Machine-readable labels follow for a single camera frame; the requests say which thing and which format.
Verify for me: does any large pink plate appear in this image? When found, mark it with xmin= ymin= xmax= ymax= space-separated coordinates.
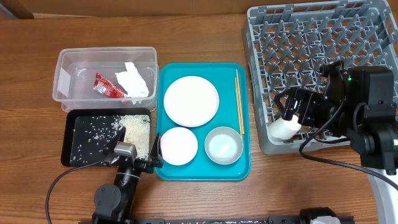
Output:
xmin=164 ymin=76 xmax=220 ymax=128

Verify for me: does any pile of rice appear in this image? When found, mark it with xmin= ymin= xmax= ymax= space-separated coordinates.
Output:
xmin=70 ymin=114 xmax=151 ymax=162

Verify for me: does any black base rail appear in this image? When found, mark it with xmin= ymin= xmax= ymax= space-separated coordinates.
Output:
xmin=77 ymin=214 xmax=355 ymax=224

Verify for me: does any white tissue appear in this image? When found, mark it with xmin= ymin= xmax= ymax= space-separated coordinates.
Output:
xmin=115 ymin=62 xmax=149 ymax=98

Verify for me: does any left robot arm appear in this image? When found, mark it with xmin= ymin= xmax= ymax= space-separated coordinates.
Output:
xmin=91 ymin=127 xmax=164 ymax=223

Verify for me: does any pink bowl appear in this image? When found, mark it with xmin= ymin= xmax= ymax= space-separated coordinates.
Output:
xmin=160 ymin=127 xmax=198 ymax=166

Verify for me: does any white plastic cup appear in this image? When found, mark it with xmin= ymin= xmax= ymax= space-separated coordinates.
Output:
xmin=268 ymin=115 xmax=302 ymax=141

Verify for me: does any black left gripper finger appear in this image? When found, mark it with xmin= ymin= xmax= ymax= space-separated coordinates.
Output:
xmin=149 ymin=133 xmax=164 ymax=168
xmin=107 ymin=126 xmax=126 ymax=152

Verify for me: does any grey dishwasher rack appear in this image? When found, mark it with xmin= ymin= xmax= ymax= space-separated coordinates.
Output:
xmin=243 ymin=1 xmax=397 ymax=154

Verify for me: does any teal plastic tray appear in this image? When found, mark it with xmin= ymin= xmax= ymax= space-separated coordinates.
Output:
xmin=156 ymin=62 xmax=251 ymax=181

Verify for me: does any red snack wrapper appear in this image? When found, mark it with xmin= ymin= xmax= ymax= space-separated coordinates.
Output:
xmin=93 ymin=73 xmax=126 ymax=98

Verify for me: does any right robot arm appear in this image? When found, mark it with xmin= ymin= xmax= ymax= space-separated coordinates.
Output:
xmin=274 ymin=61 xmax=397 ymax=223

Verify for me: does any grey bowl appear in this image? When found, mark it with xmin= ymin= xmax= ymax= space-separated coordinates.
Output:
xmin=205 ymin=126 xmax=244 ymax=165

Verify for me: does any wooden chopstick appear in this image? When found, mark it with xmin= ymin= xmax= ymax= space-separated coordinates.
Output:
xmin=235 ymin=77 xmax=243 ymax=138
xmin=236 ymin=70 xmax=244 ymax=135

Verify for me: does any black plastic tray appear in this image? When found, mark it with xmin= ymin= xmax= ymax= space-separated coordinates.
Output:
xmin=61 ymin=108 xmax=150 ymax=167

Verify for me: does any clear plastic bin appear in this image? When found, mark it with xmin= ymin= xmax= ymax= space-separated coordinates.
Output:
xmin=52 ymin=47 xmax=159 ymax=112

